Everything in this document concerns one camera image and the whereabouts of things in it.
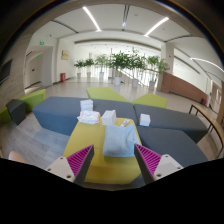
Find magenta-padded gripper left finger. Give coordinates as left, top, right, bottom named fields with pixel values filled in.
left=44, top=144, right=95, bottom=186

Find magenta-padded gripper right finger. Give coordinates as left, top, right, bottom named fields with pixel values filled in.
left=133, top=143, right=184, bottom=185

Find light blue towel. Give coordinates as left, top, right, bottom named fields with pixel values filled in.
left=102, top=123, right=142, bottom=158

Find small white cube box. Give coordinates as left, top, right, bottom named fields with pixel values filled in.
left=139, top=113, right=152, bottom=127

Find long grey upholstered bench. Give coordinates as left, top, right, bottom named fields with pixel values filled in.
left=32, top=96, right=138, bottom=136

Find white tube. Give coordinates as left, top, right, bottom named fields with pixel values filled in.
left=119, top=118, right=132, bottom=128

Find green upholstered bench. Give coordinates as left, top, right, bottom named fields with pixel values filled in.
left=86, top=86, right=131, bottom=103
left=130, top=92, right=169, bottom=109
left=0, top=88, right=47, bottom=124

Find tall white box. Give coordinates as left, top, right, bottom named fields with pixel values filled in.
left=100, top=109, right=117, bottom=127

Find dark grey seat block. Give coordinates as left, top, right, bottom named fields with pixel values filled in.
left=5, top=98, right=27, bottom=126

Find row of potted plants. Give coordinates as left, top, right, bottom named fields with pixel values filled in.
left=73, top=48, right=170, bottom=92

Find strip ceiling lights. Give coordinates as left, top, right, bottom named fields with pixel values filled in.
left=82, top=5, right=224, bottom=73

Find wooden bench with black frame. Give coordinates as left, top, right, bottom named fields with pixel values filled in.
left=188, top=103, right=224, bottom=158

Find black wall screen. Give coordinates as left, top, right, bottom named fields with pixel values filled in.
left=0, top=59, right=13, bottom=86

